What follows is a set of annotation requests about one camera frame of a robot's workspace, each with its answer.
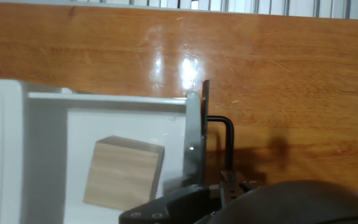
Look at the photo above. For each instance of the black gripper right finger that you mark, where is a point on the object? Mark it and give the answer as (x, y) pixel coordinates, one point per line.
(242, 186)

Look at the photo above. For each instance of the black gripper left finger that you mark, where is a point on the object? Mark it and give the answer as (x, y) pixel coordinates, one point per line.
(166, 208)

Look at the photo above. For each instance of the large pale wooden cube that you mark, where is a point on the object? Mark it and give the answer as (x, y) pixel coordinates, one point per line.
(123, 174)

